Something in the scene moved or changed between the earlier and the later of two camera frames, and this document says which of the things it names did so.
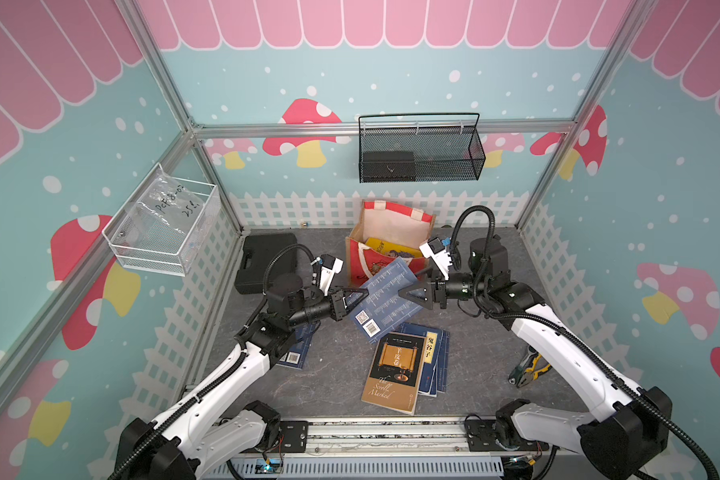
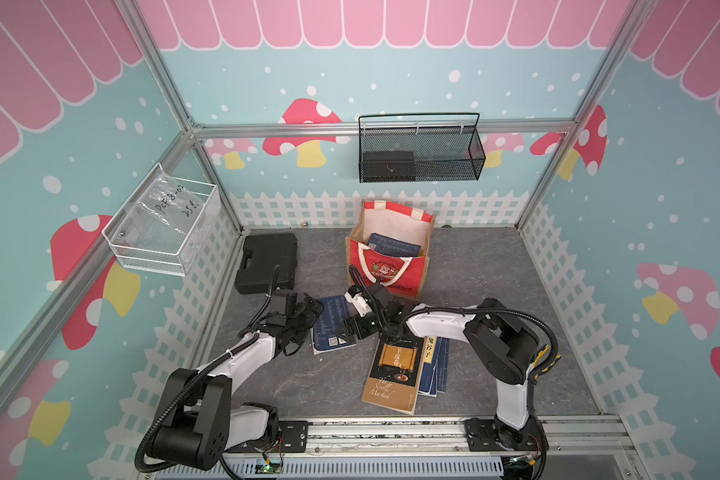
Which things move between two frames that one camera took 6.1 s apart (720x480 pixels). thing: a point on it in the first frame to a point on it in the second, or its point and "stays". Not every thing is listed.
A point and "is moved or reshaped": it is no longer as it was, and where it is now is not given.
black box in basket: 388,166 stays
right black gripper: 435,290 to 355,322
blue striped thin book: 384,308 is moved or reshaped
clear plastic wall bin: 166,225 stays
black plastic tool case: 257,252 stays
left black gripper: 338,301 to 310,316
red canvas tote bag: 397,224 stays
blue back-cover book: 295,357 to 333,326
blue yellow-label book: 434,364 stays
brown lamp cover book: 395,370 stays
